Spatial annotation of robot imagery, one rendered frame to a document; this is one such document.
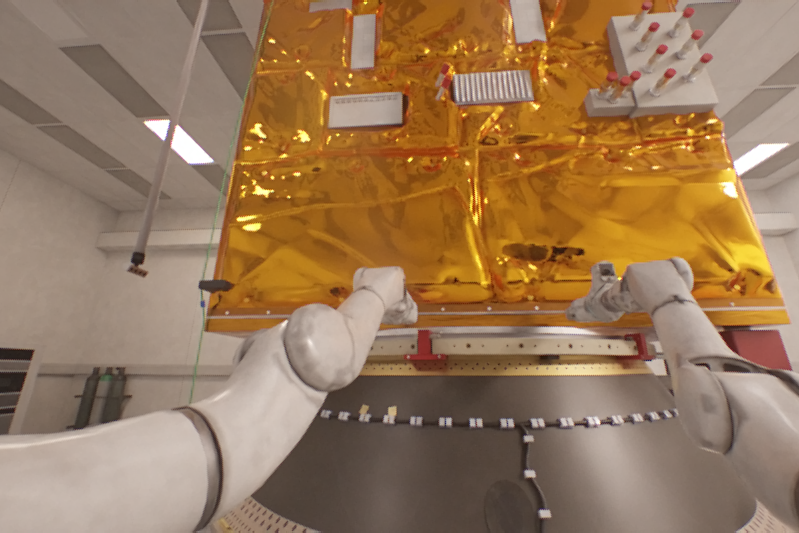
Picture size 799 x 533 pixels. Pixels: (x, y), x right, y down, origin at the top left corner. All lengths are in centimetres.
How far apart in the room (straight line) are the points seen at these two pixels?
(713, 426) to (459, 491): 62
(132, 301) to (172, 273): 102
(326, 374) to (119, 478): 16
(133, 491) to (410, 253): 101
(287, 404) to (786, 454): 39
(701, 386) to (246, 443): 43
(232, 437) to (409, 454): 77
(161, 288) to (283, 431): 860
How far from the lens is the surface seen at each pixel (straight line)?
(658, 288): 65
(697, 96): 176
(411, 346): 105
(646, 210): 141
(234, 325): 132
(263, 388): 29
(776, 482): 41
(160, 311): 871
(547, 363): 114
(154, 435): 24
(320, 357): 31
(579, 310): 93
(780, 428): 44
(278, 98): 167
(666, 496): 117
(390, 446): 101
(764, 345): 158
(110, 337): 934
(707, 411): 46
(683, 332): 59
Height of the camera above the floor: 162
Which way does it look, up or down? 18 degrees up
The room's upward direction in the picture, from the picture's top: straight up
